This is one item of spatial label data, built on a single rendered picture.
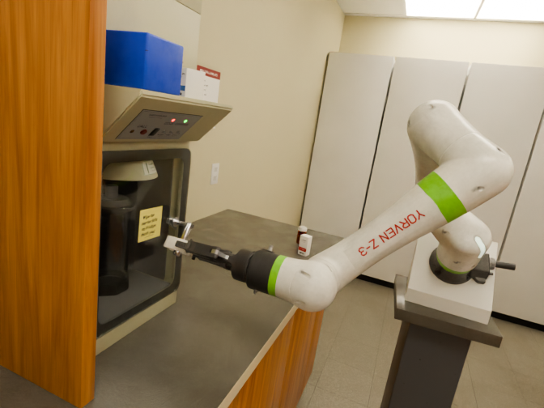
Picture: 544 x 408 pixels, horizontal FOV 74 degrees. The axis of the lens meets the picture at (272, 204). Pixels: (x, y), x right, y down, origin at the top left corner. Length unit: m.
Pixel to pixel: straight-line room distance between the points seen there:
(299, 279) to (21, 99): 0.58
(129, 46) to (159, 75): 0.06
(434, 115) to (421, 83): 2.70
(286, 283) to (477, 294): 0.81
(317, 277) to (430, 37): 3.60
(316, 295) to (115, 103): 0.52
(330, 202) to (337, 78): 1.22
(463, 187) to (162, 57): 0.64
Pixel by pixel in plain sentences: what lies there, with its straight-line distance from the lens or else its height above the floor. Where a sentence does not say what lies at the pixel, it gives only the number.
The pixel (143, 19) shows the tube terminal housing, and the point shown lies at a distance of 0.83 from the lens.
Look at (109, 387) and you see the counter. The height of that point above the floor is 0.94.
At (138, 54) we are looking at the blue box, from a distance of 0.68.
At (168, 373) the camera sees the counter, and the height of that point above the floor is 0.94.
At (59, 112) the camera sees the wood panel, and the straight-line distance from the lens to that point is 0.65.
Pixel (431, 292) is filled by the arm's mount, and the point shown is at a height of 0.99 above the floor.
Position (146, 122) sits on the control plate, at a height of 1.45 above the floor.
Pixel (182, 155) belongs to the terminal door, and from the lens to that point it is 0.93.
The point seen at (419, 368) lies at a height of 0.71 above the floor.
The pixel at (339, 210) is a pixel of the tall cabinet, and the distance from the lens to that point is 3.73.
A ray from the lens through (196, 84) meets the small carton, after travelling 0.83.
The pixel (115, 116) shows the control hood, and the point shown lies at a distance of 0.68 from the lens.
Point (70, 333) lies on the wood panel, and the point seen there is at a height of 1.08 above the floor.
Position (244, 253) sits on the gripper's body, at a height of 1.19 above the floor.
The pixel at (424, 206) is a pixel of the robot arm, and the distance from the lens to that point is 0.84.
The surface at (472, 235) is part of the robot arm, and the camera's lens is 1.22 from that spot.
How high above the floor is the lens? 1.49
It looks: 13 degrees down
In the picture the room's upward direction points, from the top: 8 degrees clockwise
